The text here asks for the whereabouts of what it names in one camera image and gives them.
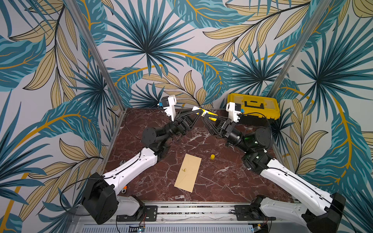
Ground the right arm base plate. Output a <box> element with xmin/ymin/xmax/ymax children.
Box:
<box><xmin>231</xmin><ymin>205</ymin><xmax>276</xmax><ymax>222</ymax></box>

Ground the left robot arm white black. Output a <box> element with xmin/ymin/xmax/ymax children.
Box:
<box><xmin>82</xmin><ymin>108</ymin><xmax>204</xmax><ymax>224</ymax></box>

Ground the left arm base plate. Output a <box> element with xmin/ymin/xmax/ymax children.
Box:
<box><xmin>116</xmin><ymin>205</ymin><xmax>158</xmax><ymax>222</ymax></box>

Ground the yellow black toolbox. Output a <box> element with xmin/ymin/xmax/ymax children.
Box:
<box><xmin>227</xmin><ymin>93</ymin><xmax>280</xmax><ymax>120</ymax></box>

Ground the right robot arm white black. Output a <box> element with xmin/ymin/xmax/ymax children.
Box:
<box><xmin>203</xmin><ymin>113</ymin><xmax>346</xmax><ymax>233</ymax></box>

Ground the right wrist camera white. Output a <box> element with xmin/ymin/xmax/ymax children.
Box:
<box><xmin>226</xmin><ymin>102</ymin><xmax>244</xmax><ymax>123</ymax></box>

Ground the aluminium front rail frame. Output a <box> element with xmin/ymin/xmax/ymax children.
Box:
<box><xmin>66</xmin><ymin>202</ymin><xmax>309</xmax><ymax>233</ymax></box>

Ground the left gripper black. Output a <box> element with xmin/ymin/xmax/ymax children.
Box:
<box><xmin>161</xmin><ymin>106</ymin><xmax>203</xmax><ymax>143</ymax></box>

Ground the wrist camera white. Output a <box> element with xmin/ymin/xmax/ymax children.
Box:
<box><xmin>226</xmin><ymin>102</ymin><xmax>244</xmax><ymax>123</ymax></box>
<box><xmin>158</xmin><ymin>95</ymin><xmax>177</xmax><ymax>121</ymax></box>

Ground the right corner aluminium post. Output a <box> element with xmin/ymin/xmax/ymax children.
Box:
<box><xmin>267</xmin><ymin>0</ymin><xmax>332</xmax><ymax>98</ymax></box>

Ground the orange handled wrench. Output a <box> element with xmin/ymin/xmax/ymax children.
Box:
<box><xmin>121</xmin><ymin>186</ymin><xmax>128</xmax><ymax>194</ymax></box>

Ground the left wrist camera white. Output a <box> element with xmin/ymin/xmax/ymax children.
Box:
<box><xmin>158</xmin><ymin>95</ymin><xmax>177</xmax><ymax>121</ymax></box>

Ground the left corner aluminium post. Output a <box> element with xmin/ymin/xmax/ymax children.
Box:
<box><xmin>66</xmin><ymin>0</ymin><xmax>126</xmax><ymax>113</ymax></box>

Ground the corner aluminium post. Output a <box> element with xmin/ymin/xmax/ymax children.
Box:
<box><xmin>267</xmin><ymin>0</ymin><xmax>332</xmax><ymax>98</ymax></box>
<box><xmin>66</xmin><ymin>0</ymin><xmax>126</xmax><ymax>113</ymax></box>

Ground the manila paper envelope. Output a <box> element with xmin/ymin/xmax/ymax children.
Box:
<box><xmin>174</xmin><ymin>154</ymin><xmax>202</xmax><ymax>193</ymax></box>

